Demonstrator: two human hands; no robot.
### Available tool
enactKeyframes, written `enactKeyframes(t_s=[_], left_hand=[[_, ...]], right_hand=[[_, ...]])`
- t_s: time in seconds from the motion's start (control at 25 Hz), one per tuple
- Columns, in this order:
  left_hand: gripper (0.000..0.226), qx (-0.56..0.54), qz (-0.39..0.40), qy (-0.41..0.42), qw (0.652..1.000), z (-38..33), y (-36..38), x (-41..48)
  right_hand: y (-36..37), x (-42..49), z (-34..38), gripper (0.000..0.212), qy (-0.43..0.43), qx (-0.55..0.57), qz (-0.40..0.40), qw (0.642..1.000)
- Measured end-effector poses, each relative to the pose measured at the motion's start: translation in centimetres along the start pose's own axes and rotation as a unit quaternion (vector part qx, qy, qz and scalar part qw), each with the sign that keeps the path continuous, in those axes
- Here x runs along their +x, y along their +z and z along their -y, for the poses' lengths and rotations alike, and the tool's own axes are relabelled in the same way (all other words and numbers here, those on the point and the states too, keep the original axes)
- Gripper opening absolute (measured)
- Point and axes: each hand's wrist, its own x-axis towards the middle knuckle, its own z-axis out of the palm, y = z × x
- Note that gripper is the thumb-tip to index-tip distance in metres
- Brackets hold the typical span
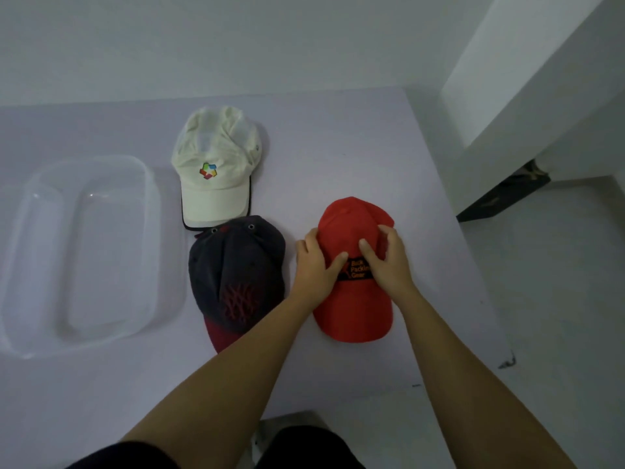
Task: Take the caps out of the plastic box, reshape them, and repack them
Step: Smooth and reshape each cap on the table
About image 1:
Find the clear plastic container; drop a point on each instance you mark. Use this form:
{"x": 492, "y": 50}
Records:
{"x": 78, "y": 253}

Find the person's left forearm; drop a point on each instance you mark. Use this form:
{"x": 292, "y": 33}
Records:
{"x": 215, "y": 385}

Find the person's right forearm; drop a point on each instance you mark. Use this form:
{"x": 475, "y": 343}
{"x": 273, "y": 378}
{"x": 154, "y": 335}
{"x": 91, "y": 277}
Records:
{"x": 464, "y": 385}

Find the person's right thumb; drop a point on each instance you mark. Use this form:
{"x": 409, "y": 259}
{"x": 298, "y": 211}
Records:
{"x": 369, "y": 251}

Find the white baseball cap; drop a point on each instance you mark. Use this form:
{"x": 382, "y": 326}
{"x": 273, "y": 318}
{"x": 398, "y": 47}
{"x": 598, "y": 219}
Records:
{"x": 215, "y": 175}

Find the person's right hand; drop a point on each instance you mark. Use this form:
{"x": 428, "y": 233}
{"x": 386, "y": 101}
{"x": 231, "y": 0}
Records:
{"x": 389, "y": 273}

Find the dark grey and maroon cap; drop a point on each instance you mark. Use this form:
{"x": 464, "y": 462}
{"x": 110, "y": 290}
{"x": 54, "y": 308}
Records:
{"x": 237, "y": 283}

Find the person's black shorts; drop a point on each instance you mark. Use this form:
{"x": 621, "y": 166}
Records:
{"x": 273, "y": 451}

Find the person's left thumb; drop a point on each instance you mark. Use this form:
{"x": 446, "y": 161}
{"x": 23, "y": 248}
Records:
{"x": 338, "y": 264}

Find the red baseball cap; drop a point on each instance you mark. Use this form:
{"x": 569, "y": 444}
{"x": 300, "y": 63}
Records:
{"x": 352, "y": 307}

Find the person's left hand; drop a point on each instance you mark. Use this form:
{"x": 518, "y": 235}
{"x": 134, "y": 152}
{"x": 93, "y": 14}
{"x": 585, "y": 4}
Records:
{"x": 310, "y": 274}

